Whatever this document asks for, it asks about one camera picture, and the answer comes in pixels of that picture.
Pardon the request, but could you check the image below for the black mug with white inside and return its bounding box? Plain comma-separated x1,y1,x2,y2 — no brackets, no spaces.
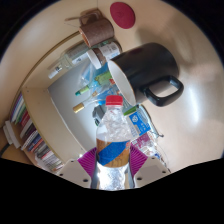
107,42,185,108

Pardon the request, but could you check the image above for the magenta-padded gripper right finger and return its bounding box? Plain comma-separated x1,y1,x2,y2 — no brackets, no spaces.
127,143,171,190

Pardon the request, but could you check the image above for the brown jar with white lid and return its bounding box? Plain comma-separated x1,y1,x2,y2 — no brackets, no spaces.
86,41,123,70

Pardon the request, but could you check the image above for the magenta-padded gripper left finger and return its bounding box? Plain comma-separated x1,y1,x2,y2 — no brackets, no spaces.
55,147,99,190

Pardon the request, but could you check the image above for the flat round red coaster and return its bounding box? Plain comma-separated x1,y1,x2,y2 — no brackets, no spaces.
109,1,136,30

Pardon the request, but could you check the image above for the blue and white carton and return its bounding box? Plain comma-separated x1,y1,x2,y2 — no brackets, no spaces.
123,105,153,138

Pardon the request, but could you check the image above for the brown ribbed mug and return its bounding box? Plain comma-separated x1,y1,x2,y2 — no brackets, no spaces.
78,9,115,48

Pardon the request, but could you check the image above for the green bottle with teal cap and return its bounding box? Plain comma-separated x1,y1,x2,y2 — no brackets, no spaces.
74,71,114,97

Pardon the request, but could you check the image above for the pink packet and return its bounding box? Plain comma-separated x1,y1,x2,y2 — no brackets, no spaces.
132,132,156,154

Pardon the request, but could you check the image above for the clear red-capped water bottle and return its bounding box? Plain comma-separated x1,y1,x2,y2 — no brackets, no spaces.
95,94,133,191

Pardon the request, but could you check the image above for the tall clear glass bottle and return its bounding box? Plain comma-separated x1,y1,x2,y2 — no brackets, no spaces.
47,41,101,80

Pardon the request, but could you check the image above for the clear bottle with gold cap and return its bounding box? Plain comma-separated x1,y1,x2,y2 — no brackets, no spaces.
72,91,111,114

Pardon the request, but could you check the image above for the wooden shelf unit with books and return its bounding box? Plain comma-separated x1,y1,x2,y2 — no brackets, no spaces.
0,84,88,173

